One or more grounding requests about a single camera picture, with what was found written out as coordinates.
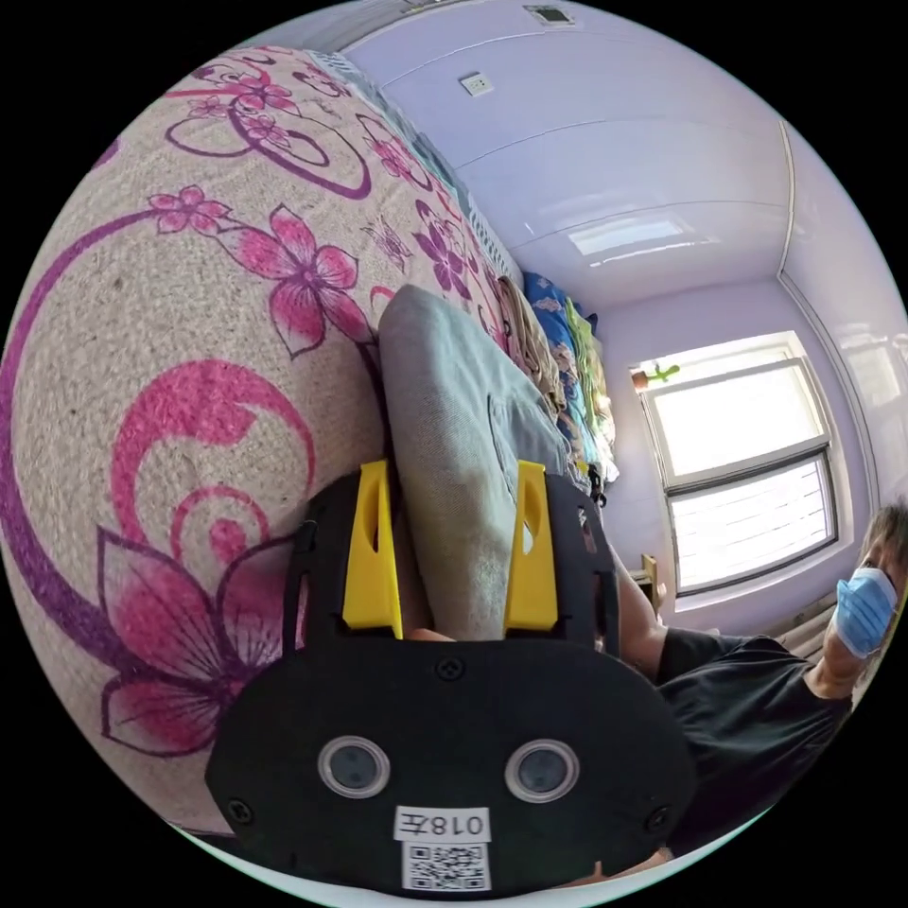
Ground bed with floral mat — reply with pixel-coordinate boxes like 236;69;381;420
0;44;528;840

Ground green plant in pot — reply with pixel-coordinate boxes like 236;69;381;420
630;359;682;393

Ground person's right forearm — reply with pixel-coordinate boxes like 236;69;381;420
608;550;672;687

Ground person's body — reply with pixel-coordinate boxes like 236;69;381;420
655;496;908;861

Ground window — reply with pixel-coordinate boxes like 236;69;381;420
640;331;844;613

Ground person's left hand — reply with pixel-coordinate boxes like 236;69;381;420
552;846;676;892

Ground light blue jeans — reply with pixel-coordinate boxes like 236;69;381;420
376;283;591;643

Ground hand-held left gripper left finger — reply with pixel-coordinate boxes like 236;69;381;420
341;459;405;638

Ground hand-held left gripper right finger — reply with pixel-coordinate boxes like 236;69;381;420
502;459;560;634

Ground pile of clothes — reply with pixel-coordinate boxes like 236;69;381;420
496;271;620;485

